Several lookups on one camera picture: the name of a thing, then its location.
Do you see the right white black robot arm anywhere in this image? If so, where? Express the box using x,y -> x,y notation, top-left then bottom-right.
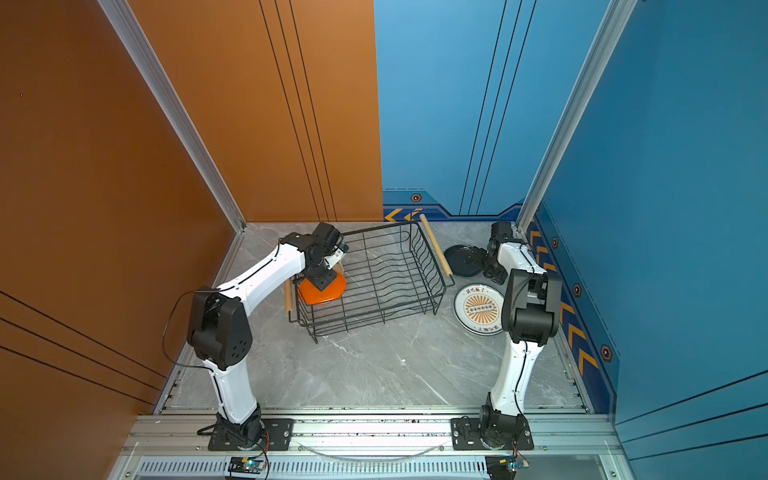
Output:
479,221 -> 562,450

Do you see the black wire dish rack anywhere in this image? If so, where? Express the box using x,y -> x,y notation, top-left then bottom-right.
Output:
289,221 -> 455,341

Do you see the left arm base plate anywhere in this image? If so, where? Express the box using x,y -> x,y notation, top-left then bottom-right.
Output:
199,416 -> 294,453

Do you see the right circuit board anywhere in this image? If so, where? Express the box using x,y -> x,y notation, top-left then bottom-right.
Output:
485,455 -> 530,480

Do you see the right aluminium corner post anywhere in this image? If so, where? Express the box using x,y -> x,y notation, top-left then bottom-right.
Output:
515,0 -> 638,237

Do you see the far wooden rack handle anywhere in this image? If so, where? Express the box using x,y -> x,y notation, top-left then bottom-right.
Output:
283,280 -> 293,315

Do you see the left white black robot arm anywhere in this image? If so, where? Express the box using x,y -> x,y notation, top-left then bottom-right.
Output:
187,222 -> 348,450

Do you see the left green circuit board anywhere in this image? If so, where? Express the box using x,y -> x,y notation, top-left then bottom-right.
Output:
227,456 -> 270,479

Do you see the aluminium mounting rail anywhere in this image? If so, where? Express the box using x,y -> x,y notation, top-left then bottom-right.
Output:
108,407 -> 634,479

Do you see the black plate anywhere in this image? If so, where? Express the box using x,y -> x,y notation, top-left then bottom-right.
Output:
443,245 -> 487,277

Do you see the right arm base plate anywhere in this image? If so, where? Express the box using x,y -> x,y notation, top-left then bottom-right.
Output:
450,415 -> 535,451

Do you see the wooden rack handle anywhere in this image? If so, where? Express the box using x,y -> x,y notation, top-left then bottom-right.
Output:
283,280 -> 293,315
419,214 -> 453,277

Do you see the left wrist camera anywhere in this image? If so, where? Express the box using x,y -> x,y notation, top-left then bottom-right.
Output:
325,243 -> 349,269

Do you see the near wooden rack handle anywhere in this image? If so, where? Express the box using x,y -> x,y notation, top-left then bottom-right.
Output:
419,214 -> 453,277

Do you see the orange plate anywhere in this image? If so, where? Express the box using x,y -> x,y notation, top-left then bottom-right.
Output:
298,271 -> 347,306

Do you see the aluminium corner post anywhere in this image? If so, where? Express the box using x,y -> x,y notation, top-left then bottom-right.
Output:
515,0 -> 638,237
97,0 -> 248,232

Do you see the white plate red dotted pattern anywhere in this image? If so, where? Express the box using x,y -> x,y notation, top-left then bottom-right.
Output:
453,283 -> 504,336

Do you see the left aluminium corner post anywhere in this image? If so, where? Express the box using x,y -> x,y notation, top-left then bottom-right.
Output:
97,0 -> 248,232

